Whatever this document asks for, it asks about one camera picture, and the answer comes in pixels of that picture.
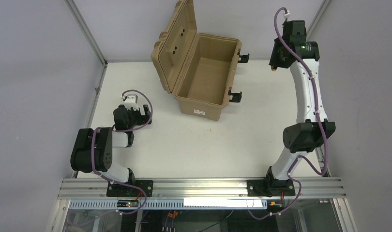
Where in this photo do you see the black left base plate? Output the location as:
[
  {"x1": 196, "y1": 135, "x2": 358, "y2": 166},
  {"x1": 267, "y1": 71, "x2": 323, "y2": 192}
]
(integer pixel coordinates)
[{"x1": 106, "y1": 179, "x2": 153, "y2": 197}]

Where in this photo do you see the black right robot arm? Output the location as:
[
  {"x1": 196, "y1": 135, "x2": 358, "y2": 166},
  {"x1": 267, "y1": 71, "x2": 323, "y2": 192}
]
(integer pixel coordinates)
[{"x1": 263, "y1": 20, "x2": 336, "y2": 196}]

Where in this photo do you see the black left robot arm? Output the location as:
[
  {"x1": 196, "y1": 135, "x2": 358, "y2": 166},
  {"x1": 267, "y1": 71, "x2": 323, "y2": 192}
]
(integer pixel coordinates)
[{"x1": 70, "y1": 104, "x2": 151, "y2": 186}]

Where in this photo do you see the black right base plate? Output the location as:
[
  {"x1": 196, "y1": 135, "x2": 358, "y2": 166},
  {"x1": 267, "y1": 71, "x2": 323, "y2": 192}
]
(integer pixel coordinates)
[{"x1": 246, "y1": 179, "x2": 296, "y2": 197}]

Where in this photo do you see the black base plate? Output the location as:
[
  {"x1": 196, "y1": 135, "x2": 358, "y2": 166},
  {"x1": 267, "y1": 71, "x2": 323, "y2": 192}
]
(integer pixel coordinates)
[
  {"x1": 246, "y1": 179, "x2": 296, "y2": 197},
  {"x1": 106, "y1": 179, "x2": 153, "y2": 197}
]

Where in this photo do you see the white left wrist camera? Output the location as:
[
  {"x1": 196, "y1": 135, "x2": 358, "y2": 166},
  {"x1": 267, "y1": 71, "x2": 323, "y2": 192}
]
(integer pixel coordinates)
[{"x1": 121, "y1": 93, "x2": 140, "y2": 111}]

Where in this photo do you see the tan plastic storage bin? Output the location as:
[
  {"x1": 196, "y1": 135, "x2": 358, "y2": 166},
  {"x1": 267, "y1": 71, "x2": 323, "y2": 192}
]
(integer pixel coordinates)
[{"x1": 151, "y1": 0, "x2": 250, "y2": 121}]

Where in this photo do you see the white slotted cable duct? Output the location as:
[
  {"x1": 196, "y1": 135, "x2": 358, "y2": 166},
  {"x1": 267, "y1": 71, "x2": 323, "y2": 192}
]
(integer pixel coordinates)
[{"x1": 69, "y1": 197, "x2": 268, "y2": 210}]

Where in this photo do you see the aluminium mounting rail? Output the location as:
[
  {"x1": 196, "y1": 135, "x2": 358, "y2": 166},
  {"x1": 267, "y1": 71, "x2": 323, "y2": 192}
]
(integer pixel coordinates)
[{"x1": 58, "y1": 177, "x2": 347, "y2": 200}]

